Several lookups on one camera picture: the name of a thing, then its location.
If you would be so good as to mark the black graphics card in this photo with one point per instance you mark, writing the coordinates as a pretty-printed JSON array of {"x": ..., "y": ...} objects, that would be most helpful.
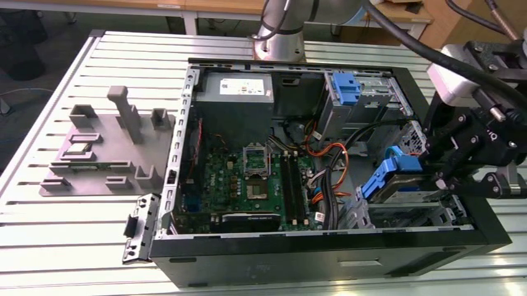
[{"x": 247, "y": 220}]

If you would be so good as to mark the wooden desk white frame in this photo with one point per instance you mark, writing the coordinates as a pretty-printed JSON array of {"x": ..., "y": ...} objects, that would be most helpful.
[{"x": 123, "y": 3}]

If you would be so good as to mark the grey parts rack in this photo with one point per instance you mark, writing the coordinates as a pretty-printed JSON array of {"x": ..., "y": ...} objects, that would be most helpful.
[{"x": 107, "y": 154}]

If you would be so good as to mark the silver CPU chip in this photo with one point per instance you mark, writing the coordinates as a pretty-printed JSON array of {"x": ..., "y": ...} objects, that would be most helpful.
[{"x": 77, "y": 148}]

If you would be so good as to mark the black open PC case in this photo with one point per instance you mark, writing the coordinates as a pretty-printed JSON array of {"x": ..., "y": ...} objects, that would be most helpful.
[{"x": 288, "y": 262}]

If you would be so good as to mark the hard disk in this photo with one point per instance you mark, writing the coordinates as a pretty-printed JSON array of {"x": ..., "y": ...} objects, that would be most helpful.
[{"x": 402, "y": 185}]

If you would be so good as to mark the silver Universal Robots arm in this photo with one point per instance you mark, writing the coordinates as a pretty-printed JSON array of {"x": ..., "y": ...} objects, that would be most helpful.
[{"x": 280, "y": 46}]

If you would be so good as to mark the metal disk bay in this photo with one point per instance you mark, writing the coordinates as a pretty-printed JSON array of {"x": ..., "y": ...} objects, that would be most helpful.
[{"x": 358, "y": 216}]

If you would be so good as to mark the black speckled mount plate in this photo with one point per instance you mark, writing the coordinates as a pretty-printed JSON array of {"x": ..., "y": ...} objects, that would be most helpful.
[{"x": 474, "y": 52}]

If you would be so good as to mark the grey card retainer bracket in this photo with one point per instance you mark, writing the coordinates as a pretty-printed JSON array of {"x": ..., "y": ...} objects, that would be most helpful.
[{"x": 141, "y": 234}]

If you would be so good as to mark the wooden cabinet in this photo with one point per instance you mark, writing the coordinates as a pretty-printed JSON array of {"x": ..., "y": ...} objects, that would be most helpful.
[{"x": 523, "y": 12}]

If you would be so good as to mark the CPU socket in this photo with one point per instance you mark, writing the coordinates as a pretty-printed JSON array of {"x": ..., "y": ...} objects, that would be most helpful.
[{"x": 256, "y": 188}]

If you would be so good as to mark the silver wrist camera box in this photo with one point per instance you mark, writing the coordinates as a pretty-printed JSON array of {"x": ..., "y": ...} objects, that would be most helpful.
[{"x": 452, "y": 83}]

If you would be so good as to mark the black RAM slot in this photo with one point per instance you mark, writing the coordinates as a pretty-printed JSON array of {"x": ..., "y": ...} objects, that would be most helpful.
[
  {"x": 289, "y": 188},
  {"x": 300, "y": 188}
]

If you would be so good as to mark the grey power supply unit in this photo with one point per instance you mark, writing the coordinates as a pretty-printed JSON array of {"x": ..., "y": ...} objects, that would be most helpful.
[{"x": 229, "y": 123}]

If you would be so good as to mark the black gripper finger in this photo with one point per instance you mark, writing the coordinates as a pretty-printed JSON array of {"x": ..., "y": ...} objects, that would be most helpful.
[
  {"x": 474, "y": 182},
  {"x": 456, "y": 142}
]

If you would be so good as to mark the green motherboard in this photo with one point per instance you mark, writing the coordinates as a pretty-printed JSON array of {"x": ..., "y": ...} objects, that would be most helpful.
[{"x": 221, "y": 185}]

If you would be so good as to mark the grey optical drive bay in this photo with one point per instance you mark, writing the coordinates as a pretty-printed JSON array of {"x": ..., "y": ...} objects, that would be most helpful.
[{"x": 370, "y": 92}]

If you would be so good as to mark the blue plastic drive latch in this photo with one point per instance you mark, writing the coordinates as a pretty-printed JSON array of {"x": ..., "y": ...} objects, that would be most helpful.
[{"x": 346, "y": 89}]

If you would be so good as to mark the green RAM stick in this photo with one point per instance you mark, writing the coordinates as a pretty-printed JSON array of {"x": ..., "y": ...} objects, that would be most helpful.
[{"x": 91, "y": 166}]

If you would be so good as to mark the black chair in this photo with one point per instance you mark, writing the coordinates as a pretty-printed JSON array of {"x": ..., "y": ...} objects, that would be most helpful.
[{"x": 20, "y": 61}]

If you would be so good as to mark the blue expansion slot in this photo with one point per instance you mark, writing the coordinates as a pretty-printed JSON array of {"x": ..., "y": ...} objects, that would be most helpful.
[{"x": 192, "y": 205}]

